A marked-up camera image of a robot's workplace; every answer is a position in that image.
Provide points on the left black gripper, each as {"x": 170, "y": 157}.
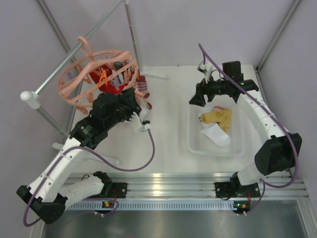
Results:
{"x": 128, "y": 97}

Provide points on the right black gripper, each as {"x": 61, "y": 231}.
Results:
{"x": 202, "y": 89}

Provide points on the white sock black stripes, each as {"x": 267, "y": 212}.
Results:
{"x": 144, "y": 111}

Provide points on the pink round clip hanger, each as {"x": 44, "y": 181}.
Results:
{"x": 77, "y": 88}

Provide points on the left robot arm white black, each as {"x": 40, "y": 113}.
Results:
{"x": 47, "y": 196}

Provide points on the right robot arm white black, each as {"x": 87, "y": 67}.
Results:
{"x": 280, "y": 148}

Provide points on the red white patterned sock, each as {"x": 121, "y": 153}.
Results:
{"x": 218, "y": 108}

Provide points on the orange clothes peg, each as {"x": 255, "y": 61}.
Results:
{"x": 103, "y": 79}

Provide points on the yellow sock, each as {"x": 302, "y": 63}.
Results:
{"x": 221, "y": 117}

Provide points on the red sock white cuff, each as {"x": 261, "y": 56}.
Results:
{"x": 114, "y": 86}

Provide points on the white perforated plastic basket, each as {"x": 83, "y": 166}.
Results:
{"x": 208, "y": 139}

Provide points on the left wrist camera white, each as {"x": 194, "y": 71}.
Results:
{"x": 138, "y": 125}

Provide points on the aluminium mounting rail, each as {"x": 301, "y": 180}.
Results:
{"x": 200, "y": 192}

